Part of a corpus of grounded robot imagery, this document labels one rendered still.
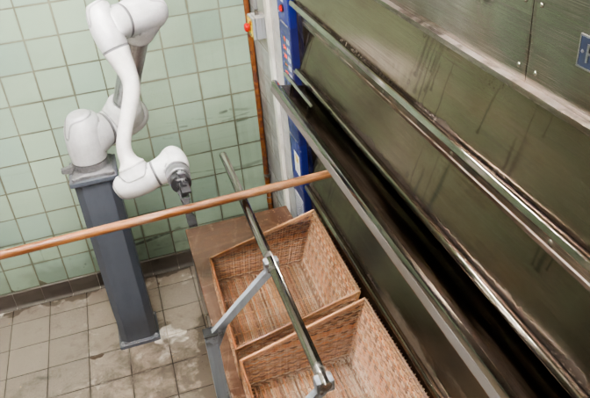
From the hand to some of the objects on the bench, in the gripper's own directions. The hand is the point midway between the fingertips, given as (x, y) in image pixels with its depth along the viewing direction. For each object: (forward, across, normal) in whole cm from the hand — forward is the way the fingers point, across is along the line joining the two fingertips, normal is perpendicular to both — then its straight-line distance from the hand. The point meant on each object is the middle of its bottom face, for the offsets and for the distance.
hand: (190, 207), depth 216 cm
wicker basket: (-2, +61, -29) cm, 67 cm away
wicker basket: (+56, +61, -28) cm, 88 cm away
